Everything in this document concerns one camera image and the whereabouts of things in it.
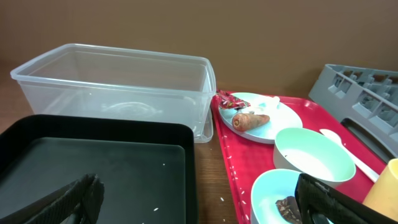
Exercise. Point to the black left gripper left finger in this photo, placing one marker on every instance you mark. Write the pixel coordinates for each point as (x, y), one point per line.
(78, 202)

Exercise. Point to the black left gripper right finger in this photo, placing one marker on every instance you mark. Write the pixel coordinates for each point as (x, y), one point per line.
(320, 203)

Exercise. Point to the brown food scrap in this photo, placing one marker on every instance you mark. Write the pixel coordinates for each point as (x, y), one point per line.
(289, 210)

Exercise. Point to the light blue bowl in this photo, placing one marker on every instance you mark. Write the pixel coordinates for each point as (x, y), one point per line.
(267, 189)

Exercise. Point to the mint green bowl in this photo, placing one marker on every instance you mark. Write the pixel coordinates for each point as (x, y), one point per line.
(312, 153)

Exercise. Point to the yellow plastic cup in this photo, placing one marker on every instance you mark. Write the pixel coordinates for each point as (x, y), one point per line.
(382, 197)

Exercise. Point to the white plastic spoon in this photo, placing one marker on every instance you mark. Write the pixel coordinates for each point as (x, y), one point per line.
(371, 174)

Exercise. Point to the light blue plate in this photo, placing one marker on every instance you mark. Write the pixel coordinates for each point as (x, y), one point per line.
(283, 117)

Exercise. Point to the orange carrot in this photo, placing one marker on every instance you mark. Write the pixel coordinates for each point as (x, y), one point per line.
(247, 121)

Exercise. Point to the white tissue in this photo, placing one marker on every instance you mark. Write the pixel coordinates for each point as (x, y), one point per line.
(264, 105)

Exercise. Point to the red snack wrapper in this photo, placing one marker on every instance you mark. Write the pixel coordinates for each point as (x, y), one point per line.
(227, 101)

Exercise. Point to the black waste tray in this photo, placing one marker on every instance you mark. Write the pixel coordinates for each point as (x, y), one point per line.
(148, 169)

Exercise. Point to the grey dishwasher rack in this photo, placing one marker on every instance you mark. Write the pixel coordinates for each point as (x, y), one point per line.
(365, 99)

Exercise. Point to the clear plastic waste bin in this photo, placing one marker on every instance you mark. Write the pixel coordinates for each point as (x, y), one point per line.
(115, 83)

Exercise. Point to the red serving tray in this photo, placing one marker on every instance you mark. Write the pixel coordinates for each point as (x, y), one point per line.
(245, 160)

